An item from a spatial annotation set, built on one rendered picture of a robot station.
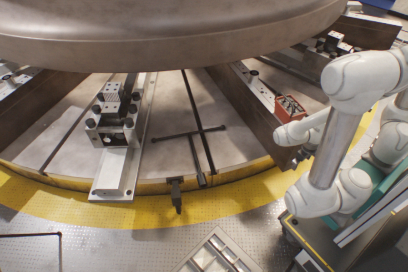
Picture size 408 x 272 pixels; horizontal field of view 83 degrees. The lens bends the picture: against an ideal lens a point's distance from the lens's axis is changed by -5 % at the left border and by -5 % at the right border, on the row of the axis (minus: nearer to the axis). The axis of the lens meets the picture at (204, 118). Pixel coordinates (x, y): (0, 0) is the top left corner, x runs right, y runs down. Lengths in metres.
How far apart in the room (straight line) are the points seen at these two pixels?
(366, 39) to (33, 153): 3.93
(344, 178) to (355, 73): 0.59
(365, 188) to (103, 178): 1.51
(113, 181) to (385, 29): 3.48
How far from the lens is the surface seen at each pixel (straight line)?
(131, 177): 1.87
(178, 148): 2.01
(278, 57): 2.98
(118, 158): 1.87
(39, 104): 2.66
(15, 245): 2.43
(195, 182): 2.03
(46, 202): 2.48
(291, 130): 1.22
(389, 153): 1.64
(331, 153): 0.98
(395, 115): 1.72
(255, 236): 2.04
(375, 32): 3.81
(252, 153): 2.01
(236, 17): 1.89
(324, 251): 1.79
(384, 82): 0.84
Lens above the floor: 1.91
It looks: 46 degrees down
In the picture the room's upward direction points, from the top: straight up
